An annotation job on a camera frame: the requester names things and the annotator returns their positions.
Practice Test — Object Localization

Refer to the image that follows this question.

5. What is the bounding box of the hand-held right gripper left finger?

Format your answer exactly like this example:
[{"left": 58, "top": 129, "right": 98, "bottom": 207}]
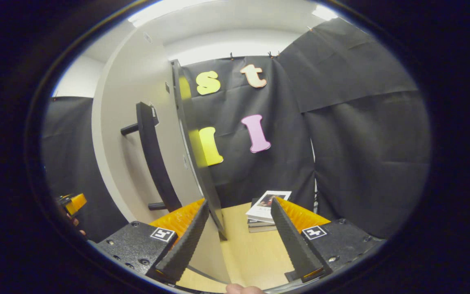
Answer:
[{"left": 95, "top": 198, "right": 211, "bottom": 285}]

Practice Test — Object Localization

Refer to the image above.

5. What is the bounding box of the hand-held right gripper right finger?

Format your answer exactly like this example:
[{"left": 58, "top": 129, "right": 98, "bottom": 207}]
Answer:
[{"left": 270, "top": 197, "right": 385, "bottom": 283}]

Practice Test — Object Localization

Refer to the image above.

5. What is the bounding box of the black cabinet door handle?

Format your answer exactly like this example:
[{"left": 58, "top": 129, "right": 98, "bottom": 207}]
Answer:
[{"left": 120, "top": 102, "right": 183, "bottom": 213}]

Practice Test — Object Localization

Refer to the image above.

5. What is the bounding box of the beige cabinet door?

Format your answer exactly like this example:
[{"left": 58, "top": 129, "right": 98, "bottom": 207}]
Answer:
[{"left": 91, "top": 29, "right": 232, "bottom": 284}]

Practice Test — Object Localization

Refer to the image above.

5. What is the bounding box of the grey book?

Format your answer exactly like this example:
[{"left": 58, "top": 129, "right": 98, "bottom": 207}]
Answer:
[{"left": 246, "top": 198, "right": 278, "bottom": 234}]

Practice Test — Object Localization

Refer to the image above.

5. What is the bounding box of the white portrait cover book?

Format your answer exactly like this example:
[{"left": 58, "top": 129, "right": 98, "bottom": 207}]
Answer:
[{"left": 246, "top": 190, "right": 292, "bottom": 223}]

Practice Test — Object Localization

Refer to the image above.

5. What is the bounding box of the black backdrop cloth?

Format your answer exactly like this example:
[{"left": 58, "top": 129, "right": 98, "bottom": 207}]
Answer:
[{"left": 41, "top": 18, "right": 431, "bottom": 241}]

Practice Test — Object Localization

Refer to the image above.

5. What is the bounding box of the ceiling light panel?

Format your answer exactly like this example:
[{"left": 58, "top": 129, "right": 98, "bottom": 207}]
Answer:
[{"left": 312, "top": 4, "right": 339, "bottom": 22}]

